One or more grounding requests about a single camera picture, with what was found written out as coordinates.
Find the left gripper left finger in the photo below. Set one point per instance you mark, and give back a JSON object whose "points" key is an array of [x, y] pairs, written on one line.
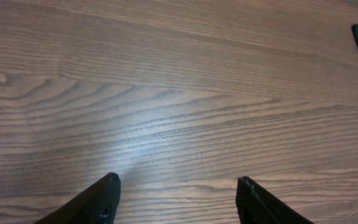
{"points": [[95, 205]]}

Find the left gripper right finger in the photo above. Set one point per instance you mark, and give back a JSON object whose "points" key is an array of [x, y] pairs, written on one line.
{"points": [[256, 205]]}

